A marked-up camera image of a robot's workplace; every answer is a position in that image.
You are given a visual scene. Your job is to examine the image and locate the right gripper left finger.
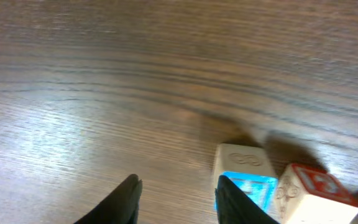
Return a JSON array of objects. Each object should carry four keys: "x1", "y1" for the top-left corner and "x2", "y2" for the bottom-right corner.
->
[{"x1": 75, "y1": 174, "x2": 142, "y2": 224}]

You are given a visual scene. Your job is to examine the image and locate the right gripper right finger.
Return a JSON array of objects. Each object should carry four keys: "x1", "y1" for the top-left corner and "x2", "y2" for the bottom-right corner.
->
[{"x1": 215, "y1": 175, "x2": 278, "y2": 224}]

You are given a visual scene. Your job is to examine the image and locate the wooden block blue H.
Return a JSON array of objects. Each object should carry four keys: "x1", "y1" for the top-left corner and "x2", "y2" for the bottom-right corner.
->
[{"x1": 213, "y1": 143, "x2": 278, "y2": 213}]

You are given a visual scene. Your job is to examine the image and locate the wooden block red side top right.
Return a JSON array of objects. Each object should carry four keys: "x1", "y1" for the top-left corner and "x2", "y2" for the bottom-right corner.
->
[{"x1": 273, "y1": 163, "x2": 358, "y2": 224}]

